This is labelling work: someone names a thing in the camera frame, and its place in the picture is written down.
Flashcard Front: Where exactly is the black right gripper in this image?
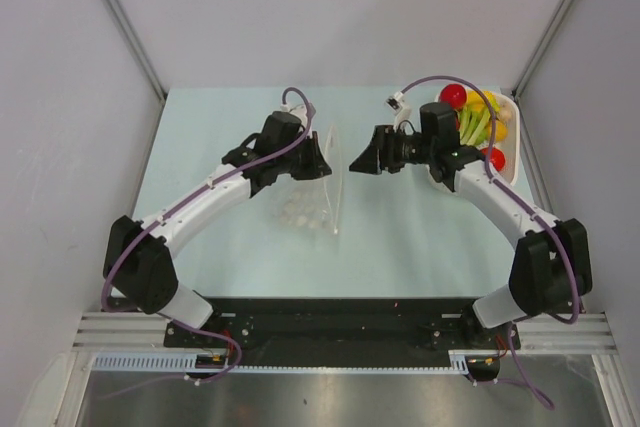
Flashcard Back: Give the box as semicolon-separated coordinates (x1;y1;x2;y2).
350;125;436;175

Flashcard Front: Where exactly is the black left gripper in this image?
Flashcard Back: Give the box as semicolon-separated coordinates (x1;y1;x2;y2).
276;131;331;181

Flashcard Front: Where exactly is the clear dotted zip top bag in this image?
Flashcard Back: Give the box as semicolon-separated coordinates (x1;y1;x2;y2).
273;124;344;235

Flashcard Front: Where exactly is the red tomato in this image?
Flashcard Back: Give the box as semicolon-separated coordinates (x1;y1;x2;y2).
439;83;467;111

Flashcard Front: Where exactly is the red apple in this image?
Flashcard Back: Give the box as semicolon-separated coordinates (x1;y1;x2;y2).
481;147;506;172

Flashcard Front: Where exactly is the orange yellow peach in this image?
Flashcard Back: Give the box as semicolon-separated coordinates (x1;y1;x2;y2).
486;120;509;143

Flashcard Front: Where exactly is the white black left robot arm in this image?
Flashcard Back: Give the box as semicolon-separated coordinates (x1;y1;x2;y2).
103;108;331;347

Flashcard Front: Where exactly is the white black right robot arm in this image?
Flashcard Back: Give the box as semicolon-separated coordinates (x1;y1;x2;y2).
349;102;593;348

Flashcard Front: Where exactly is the pale green celery bunch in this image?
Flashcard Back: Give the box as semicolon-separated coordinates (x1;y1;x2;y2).
459;104;491;146

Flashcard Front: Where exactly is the yellow banana bunch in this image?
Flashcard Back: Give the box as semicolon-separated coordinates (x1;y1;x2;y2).
465;90;501;114

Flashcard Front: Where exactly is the white perforated plastic basket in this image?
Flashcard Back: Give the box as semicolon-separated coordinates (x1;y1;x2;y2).
454;91;520;185

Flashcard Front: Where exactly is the garlic bulb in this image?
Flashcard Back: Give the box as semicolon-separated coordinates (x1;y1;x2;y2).
498;102;513;123

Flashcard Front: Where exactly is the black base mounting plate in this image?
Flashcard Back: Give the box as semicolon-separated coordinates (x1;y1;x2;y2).
102;296;584;368

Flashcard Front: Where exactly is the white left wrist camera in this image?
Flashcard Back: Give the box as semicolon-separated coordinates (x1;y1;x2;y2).
280;103;316;130

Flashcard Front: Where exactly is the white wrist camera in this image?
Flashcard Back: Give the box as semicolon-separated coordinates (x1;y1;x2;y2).
385;91;412;131
280;103;316;130

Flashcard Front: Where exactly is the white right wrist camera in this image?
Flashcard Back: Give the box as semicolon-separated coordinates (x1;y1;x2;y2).
385;91;412;131

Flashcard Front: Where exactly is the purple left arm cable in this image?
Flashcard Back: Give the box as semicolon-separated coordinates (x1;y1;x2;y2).
99;86;317;388

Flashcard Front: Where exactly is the white slotted cable duct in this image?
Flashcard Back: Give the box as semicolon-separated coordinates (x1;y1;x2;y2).
93;352;469;375

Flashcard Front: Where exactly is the left aluminium corner post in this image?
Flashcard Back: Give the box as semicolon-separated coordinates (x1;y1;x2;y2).
101;0;168;106

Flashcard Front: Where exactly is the aluminium corner post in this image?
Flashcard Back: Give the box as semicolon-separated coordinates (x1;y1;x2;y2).
101;0;168;106
511;0;577;102

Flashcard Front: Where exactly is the aluminium frame rail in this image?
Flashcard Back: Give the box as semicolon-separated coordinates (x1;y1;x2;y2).
72;312;617;355

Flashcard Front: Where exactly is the right aluminium corner post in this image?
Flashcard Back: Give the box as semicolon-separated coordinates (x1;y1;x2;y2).
511;0;577;102

